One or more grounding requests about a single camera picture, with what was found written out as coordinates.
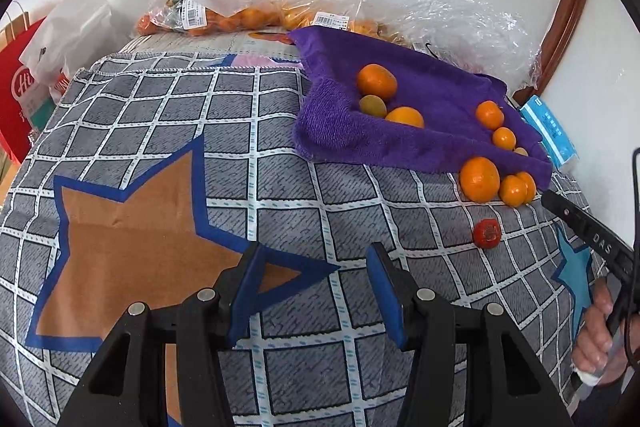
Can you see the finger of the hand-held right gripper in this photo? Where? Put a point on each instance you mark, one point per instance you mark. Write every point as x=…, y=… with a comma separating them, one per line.
x=565, y=213

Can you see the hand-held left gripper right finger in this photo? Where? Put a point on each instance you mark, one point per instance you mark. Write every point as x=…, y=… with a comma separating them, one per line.
x=385, y=297

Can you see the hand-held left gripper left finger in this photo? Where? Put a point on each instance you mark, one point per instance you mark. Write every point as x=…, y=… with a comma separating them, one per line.
x=247, y=292

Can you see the small yellow fruit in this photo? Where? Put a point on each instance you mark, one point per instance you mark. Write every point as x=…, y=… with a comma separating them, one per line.
x=521, y=152

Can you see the mandarin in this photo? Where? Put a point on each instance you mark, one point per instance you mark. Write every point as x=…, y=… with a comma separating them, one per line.
x=531, y=184
x=512, y=190
x=480, y=179
x=490, y=115
x=504, y=138

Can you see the large orange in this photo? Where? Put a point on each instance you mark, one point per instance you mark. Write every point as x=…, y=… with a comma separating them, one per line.
x=377, y=82

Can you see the pile of bagged yellow fruits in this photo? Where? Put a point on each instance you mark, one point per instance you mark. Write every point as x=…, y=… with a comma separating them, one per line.
x=370, y=29

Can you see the person's right hand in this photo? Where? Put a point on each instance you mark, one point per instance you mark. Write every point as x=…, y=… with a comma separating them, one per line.
x=592, y=342

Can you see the small red fruit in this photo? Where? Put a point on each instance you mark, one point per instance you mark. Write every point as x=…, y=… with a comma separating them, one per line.
x=486, y=233

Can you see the blue tissue box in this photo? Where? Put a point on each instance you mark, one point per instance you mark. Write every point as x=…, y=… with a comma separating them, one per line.
x=550, y=132

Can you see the grey checked printed blanket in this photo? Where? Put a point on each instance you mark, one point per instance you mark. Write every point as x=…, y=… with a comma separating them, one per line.
x=350, y=207

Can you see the purple towel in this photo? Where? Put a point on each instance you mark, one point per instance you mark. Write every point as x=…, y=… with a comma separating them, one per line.
x=440, y=107

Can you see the small green fruit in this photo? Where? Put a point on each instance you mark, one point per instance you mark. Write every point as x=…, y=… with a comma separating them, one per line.
x=373, y=106

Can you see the pile of bagged mandarins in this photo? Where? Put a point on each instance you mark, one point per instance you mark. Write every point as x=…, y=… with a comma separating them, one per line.
x=250, y=18

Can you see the red paper bag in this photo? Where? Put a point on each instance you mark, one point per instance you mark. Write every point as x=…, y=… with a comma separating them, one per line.
x=20, y=97

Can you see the white plastic bag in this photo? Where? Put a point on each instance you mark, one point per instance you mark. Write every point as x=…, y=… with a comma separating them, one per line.
x=70, y=32

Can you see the kraft paper bag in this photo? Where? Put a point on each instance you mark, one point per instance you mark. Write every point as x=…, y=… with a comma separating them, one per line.
x=12, y=27

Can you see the brown wooden door frame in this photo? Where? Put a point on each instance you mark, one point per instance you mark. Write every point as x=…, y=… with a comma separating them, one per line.
x=570, y=7

